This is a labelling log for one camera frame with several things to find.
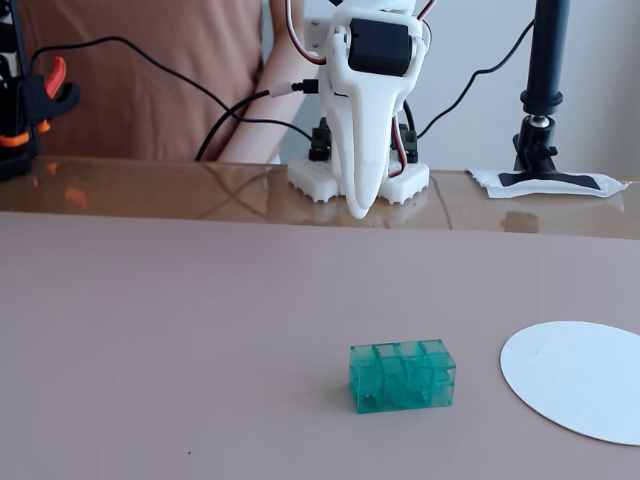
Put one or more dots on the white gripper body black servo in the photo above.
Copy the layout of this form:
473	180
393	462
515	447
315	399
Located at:
376	47

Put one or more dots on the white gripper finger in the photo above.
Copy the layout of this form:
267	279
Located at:
337	130
365	150

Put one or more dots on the teal transparent lego brick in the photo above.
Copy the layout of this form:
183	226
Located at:
400	377

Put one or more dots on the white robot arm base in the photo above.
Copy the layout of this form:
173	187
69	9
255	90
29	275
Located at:
312	181

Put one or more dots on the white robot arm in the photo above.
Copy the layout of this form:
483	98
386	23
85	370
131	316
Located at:
317	35

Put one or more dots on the bare person forearm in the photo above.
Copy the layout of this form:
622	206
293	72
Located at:
280	65

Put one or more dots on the white paper circle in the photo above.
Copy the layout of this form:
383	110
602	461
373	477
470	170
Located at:
575	380

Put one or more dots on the white tape patch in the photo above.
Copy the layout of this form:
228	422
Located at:
482	182

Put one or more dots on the pink mat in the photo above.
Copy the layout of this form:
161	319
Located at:
175	350

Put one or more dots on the black orange spring clamp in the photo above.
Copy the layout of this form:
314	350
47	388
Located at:
30	95

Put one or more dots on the black camera stand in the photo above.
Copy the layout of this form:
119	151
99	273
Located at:
545	50

